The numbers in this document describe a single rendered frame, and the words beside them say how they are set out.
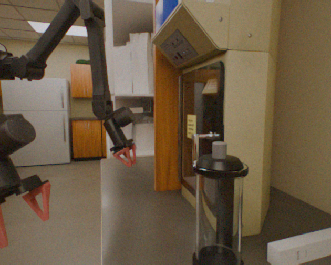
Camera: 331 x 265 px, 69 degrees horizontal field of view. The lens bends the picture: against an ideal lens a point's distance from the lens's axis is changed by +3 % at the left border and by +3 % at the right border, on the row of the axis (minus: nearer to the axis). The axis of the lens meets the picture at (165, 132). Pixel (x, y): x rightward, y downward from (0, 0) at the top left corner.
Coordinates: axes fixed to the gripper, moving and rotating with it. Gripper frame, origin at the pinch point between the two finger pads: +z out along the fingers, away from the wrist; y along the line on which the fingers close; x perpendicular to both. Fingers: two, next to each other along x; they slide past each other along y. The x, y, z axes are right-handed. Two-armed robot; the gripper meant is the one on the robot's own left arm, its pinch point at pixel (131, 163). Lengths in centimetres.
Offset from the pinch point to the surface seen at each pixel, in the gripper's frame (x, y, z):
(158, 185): -5.6, 0.7, 13.0
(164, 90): -25.7, 1.7, -18.7
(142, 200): -1.9, -9.6, 13.4
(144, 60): -6, 83, -61
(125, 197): 4.3, -9.0, 10.0
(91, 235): 131, 108, 46
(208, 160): -36, -42, 5
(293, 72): -70, 17, -1
